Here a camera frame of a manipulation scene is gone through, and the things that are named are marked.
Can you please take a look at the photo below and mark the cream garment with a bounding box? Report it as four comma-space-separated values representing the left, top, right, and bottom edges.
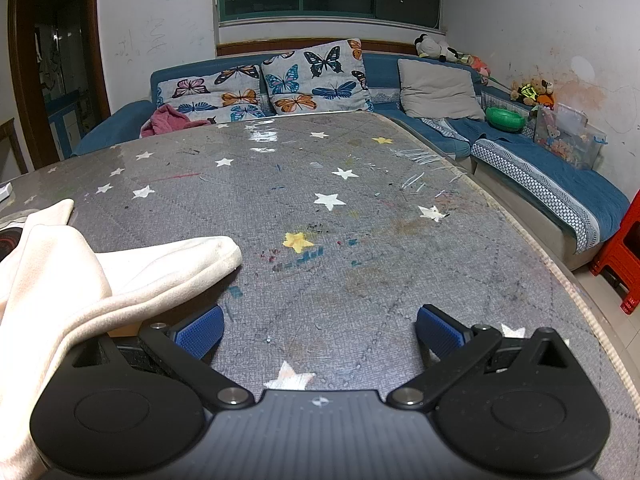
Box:
0, 198, 244, 480

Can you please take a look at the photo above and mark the black and white plush toy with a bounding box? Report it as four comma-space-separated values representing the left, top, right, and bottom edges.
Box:
414, 33, 474, 65

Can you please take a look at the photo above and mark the grey star tablecloth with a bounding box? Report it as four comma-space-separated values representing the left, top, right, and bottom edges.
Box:
0, 111, 640, 480

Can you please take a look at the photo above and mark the pink plush toy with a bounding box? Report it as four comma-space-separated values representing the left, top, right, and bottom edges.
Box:
469, 54, 492, 86

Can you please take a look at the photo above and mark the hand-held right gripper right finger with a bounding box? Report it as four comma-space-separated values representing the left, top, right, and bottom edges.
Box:
387, 304, 571, 410

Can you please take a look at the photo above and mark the brown teddy bear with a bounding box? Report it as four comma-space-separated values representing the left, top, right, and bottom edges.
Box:
509, 75, 556, 109

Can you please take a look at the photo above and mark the small butterfly print cushion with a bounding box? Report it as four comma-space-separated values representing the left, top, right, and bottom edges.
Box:
157, 64, 267, 124

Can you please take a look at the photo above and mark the dark wooden door frame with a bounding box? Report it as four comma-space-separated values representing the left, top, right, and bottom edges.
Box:
7, 0, 112, 173

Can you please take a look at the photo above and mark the pink cloth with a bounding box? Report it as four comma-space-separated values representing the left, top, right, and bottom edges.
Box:
140, 104, 219, 139

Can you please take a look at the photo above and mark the green bowl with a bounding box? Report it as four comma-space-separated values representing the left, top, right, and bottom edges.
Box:
485, 106, 526, 134

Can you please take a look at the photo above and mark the patterned sofa cover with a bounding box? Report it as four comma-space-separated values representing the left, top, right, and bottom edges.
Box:
471, 137, 601, 256

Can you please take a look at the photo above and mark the red plastic stool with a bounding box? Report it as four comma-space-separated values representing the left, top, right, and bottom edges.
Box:
589, 199, 640, 316

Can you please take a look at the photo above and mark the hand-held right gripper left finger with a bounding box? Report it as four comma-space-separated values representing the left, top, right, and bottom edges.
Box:
72, 304, 256, 411

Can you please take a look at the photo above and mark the round induction cooker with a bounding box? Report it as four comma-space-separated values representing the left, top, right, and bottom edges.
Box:
0, 210, 34, 264

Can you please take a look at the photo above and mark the grey cushion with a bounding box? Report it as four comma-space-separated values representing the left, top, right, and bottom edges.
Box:
397, 58, 487, 122

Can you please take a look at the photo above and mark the wooden chair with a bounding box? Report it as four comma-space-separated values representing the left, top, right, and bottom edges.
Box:
0, 117, 29, 176

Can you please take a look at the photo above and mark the clear plastic storage box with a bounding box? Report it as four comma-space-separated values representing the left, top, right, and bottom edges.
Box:
532, 102, 609, 171

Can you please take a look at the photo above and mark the large butterfly print cushion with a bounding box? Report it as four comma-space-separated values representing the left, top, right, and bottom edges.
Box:
261, 38, 374, 115

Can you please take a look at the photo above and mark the blue corner sofa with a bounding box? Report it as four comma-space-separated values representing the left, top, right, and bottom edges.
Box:
72, 52, 631, 268

